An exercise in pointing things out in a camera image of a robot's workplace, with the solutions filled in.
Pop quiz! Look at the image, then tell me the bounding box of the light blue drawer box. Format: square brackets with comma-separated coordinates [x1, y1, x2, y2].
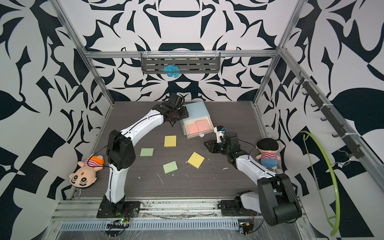
[180, 101, 210, 136]

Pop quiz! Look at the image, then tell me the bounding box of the yellow sticky note pad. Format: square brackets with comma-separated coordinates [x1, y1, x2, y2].
[164, 136, 177, 148]

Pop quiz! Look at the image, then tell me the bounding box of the cream drawer tray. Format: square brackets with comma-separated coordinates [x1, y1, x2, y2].
[181, 116, 214, 139]

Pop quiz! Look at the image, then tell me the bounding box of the pink sticky note pad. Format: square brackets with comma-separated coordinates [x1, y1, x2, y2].
[195, 120, 211, 133]

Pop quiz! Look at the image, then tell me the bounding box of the green sticky pad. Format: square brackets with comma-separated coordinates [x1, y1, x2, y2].
[163, 161, 178, 174]
[140, 148, 154, 157]

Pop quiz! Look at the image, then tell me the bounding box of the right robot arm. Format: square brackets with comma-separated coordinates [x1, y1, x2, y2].
[204, 132, 303, 226]

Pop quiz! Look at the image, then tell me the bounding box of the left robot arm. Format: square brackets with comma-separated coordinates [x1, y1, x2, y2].
[106, 104, 189, 205]

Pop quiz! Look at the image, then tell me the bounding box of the yellow sticky pad right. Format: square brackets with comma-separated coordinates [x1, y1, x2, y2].
[187, 152, 205, 169]

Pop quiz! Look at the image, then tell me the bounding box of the plush doll black hair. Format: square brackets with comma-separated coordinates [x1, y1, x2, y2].
[256, 138, 281, 170]

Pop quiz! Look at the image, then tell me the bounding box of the teal crumpled object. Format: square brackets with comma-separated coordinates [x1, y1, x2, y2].
[164, 65, 180, 78]

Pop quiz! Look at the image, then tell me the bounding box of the plush doll orange hat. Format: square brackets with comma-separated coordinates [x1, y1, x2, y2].
[69, 155, 104, 188]

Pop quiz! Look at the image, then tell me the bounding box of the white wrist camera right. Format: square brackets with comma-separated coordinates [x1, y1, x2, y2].
[214, 126, 226, 144]

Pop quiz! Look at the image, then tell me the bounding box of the grey wall shelf rack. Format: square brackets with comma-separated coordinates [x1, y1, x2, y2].
[141, 51, 221, 74]

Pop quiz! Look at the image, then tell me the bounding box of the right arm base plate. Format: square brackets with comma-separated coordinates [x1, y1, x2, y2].
[218, 200, 250, 217]

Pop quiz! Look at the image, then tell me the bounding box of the white cable duct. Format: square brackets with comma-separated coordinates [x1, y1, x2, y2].
[60, 219, 239, 232]

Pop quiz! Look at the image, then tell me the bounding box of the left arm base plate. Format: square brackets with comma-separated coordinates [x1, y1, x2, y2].
[97, 196, 141, 219]

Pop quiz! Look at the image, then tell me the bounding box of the black hook rail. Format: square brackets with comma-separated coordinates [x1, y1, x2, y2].
[297, 72, 365, 159]

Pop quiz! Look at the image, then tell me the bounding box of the green curved hose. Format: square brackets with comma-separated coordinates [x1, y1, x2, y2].
[300, 130, 341, 237]

